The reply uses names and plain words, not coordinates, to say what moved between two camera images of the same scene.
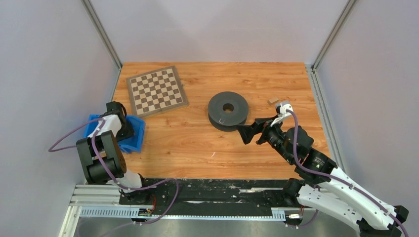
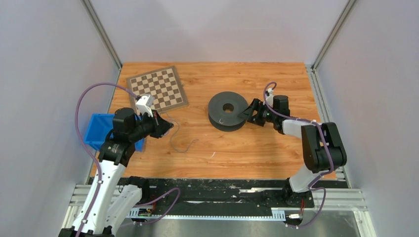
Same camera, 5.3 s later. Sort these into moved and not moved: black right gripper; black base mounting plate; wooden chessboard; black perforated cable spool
Moved: black right gripper
Not moved: wooden chessboard; black perforated cable spool; black base mounting plate
